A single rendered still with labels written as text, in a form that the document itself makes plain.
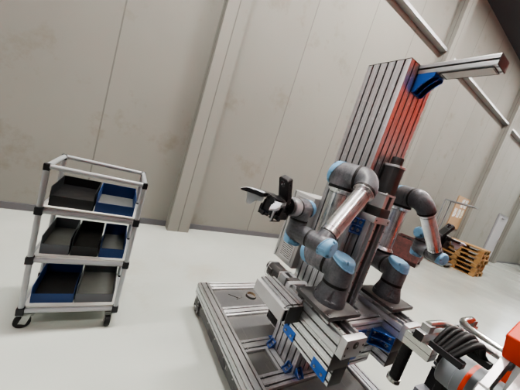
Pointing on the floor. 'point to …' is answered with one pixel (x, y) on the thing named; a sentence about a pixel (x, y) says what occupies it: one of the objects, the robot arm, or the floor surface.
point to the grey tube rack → (80, 242)
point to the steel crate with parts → (401, 244)
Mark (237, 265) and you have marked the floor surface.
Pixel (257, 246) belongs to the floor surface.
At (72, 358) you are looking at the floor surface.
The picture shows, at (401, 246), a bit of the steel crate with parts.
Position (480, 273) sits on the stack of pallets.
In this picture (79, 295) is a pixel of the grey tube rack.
